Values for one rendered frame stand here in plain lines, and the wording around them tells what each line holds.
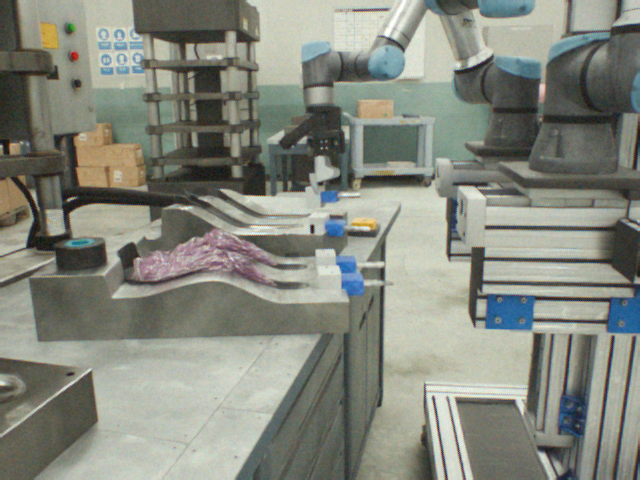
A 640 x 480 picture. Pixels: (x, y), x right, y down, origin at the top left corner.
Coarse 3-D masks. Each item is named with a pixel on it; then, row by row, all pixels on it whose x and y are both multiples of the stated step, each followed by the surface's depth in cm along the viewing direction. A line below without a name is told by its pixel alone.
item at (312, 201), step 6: (318, 186) 139; (324, 186) 143; (306, 192) 139; (312, 192) 139; (318, 192) 138; (324, 192) 138; (330, 192) 138; (336, 192) 138; (306, 198) 139; (312, 198) 139; (318, 198) 139; (324, 198) 139; (330, 198) 138; (336, 198) 138; (306, 204) 140; (312, 204) 139; (318, 204) 139; (324, 204) 143
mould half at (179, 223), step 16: (224, 192) 146; (176, 208) 126; (192, 208) 127; (224, 208) 135; (256, 208) 145; (160, 224) 143; (176, 224) 126; (192, 224) 125; (208, 224) 124; (224, 224) 127; (256, 224) 132; (272, 224) 131; (288, 224) 130; (304, 224) 128; (160, 240) 128; (176, 240) 127; (240, 240) 123; (256, 240) 122; (272, 240) 121; (288, 240) 121; (304, 240) 120; (320, 240) 119; (336, 240) 131; (304, 256) 121
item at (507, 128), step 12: (504, 108) 145; (516, 108) 143; (528, 108) 143; (492, 120) 149; (504, 120) 145; (516, 120) 144; (528, 120) 144; (492, 132) 148; (504, 132) 145; (516, 132) 144; (528, 132) 144; (492, 144) 147; (504, 144) 145; (516, 144) 144; (528, 144) 144
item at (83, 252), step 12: (72, 240) 95; (84, 240) 95; (96, 240) 94; (60, 252) 90; (72, 252) 89; (84, 252) 90; (96, 252) 91; (60, 264) 91; (72, 264) 90; (84, 264) 90; (96, 264) 92
